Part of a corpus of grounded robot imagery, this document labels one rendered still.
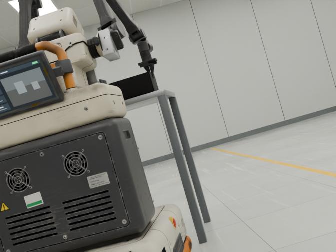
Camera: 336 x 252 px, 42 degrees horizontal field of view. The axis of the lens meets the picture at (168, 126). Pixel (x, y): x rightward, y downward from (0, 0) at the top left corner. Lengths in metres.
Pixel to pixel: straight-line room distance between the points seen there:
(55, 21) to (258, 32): 7.57
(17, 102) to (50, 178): 0.27
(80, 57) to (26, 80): 0.41
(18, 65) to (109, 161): 0.42
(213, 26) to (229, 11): 0.46
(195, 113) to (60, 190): 7.45
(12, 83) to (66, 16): 0.57
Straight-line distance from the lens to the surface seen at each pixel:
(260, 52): 9.24
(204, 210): 2.67
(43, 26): 1.99
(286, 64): 9.35
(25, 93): 1.51
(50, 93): 1.49
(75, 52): 1.86
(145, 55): 2.42
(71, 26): 1.95
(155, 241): 1.45
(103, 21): 2.09
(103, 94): 1.46
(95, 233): 1.51
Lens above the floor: 0.60
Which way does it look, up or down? level
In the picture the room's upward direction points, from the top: 16 degrees counter-clockwise
